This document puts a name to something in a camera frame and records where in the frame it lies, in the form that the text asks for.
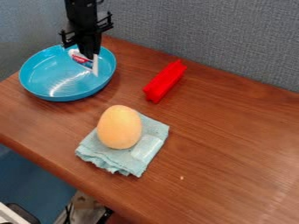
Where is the orange egg-shaped sponge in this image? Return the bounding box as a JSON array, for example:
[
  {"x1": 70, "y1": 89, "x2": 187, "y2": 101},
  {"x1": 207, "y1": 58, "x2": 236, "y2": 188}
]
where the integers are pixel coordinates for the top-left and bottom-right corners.
[{"x1": 98, "y1": 105, "x2": 143, "y2": 150}]

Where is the blue plate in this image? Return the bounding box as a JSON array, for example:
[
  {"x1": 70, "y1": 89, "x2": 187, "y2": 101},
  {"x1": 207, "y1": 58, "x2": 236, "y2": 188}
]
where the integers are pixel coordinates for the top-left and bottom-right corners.
[{"x1": 19, "y1": 45, "x2": 118, "y2": 102}]

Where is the light blue folded cloth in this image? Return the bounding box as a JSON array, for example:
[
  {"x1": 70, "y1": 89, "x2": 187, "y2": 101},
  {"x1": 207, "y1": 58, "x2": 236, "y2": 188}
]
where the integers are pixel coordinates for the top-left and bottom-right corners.
[{"x1": 75, "y1": 114, "x2": 170, "y2": 178}]

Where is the red plastic block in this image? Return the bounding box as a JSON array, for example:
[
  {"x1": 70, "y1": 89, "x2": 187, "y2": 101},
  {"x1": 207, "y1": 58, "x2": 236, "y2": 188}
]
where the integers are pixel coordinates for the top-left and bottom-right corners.
[{"x1": 143, "y1": 59, "x2": 187, "y2": 103}]

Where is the table leg frame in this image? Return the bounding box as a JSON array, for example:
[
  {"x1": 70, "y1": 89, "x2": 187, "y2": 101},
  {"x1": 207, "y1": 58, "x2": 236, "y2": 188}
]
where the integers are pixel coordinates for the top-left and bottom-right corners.
[{"x1": 54, "y1": 191, "x2": 114, "y2": 224}]

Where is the white toothpaste tube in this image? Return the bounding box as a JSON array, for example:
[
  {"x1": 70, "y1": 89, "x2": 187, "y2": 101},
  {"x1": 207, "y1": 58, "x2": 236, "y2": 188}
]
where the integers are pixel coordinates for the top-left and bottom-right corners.
[{"x1": 68, "y1": 49, "x2": 99, "y2": 76}]

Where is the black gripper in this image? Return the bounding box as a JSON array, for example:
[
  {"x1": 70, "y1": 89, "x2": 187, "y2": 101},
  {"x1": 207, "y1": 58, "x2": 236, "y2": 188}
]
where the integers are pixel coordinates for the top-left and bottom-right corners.
[{"x1": 60, "y1": 0, "x2": 114, "y2": 60}]

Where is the dark object at corner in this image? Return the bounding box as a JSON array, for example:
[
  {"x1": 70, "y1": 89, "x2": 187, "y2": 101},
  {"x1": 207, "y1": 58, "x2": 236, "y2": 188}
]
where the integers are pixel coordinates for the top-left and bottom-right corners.
[{"x1": 0, "y1": 202, "x2": 42, "y2": 224}]

